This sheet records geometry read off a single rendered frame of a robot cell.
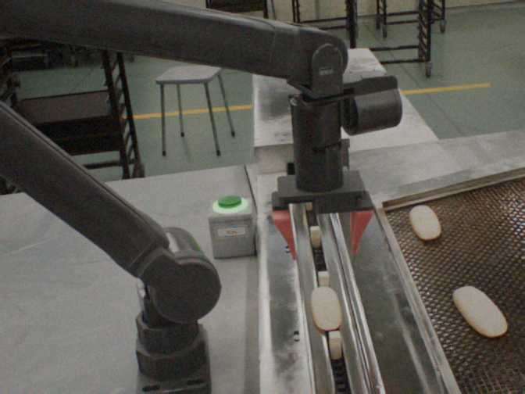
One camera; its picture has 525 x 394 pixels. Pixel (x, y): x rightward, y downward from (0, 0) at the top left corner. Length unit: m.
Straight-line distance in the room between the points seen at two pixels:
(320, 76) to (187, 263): 0.25
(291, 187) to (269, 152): 0.47
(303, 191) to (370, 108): 0.12
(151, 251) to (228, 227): 0.34
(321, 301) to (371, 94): 0.27
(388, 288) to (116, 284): 0.41
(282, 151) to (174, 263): 0.59
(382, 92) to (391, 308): 0.30
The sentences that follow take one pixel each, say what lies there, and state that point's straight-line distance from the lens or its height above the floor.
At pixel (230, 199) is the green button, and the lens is 1.09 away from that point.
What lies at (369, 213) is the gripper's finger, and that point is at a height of 0.99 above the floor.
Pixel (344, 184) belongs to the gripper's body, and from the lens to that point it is 0.81.
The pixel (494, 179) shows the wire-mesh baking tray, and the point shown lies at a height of 0.92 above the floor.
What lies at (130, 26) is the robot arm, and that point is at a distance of 0.69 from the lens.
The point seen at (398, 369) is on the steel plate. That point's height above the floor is 0.82.
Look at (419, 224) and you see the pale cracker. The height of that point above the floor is 0.91.
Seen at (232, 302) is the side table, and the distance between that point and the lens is 0.98.
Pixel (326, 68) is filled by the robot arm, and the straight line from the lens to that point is 0.74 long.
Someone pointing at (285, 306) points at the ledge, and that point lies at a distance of 0.88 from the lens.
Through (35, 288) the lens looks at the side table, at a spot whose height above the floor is 0.82.
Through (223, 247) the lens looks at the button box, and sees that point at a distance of 1.09.
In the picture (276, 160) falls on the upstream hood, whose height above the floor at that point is 0.89.
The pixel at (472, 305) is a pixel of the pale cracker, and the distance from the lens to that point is 0.80.
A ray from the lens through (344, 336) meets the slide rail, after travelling 0.84.
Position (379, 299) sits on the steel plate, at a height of 0.82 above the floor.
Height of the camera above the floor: 1.34
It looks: 24 degrees down
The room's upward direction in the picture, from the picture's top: 6 degrees counter-clockwise
